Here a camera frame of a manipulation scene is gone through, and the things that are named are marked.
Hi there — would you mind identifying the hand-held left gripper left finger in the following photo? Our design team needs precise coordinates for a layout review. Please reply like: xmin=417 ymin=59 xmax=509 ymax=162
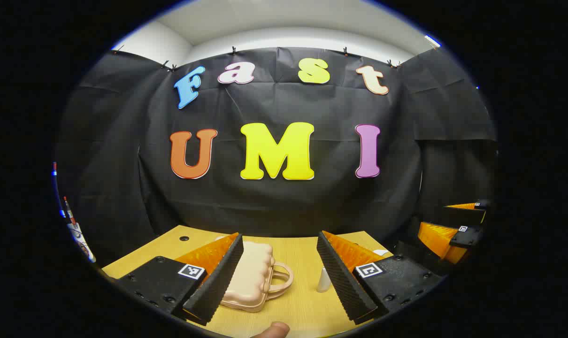
xmin=117 ymin=232 xmax=245 ymax=326

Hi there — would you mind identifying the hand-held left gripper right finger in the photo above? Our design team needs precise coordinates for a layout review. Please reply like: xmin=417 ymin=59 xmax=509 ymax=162
xmin=316 ymin=230 xmax=445 ymax=324

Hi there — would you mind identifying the white skin care tube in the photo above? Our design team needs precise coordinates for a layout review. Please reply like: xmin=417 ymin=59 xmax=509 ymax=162
xmin=317 ymin=267 xmax=332 ymax=293

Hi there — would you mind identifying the beige pink suitcase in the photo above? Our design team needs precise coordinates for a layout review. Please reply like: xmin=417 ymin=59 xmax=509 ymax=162
xmin=216 ymin=236 xmax=295 ymax=313

